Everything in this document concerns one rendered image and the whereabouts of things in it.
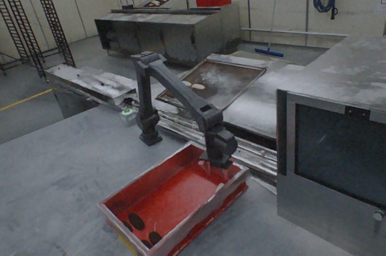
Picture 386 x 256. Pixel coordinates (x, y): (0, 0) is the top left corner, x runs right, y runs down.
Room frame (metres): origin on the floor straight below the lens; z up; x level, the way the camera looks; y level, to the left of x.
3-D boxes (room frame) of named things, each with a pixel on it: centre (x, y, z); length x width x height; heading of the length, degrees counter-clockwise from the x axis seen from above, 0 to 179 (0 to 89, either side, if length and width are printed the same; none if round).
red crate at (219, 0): (5.18, -0.66, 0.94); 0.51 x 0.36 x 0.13; 45
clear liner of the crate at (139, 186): (0.81, 0.11, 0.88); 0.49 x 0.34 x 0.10; 129
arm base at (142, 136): (1.32, 0.25, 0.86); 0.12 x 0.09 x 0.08; 31
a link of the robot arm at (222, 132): (0.81, -0.08, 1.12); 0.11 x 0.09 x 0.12; 32
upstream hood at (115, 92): (2.25, 0.84, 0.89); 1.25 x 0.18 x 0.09; 41
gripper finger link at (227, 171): (0.83, -0.07, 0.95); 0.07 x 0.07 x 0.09; 56
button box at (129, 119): (1.54, 0.39, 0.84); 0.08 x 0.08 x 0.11; 41
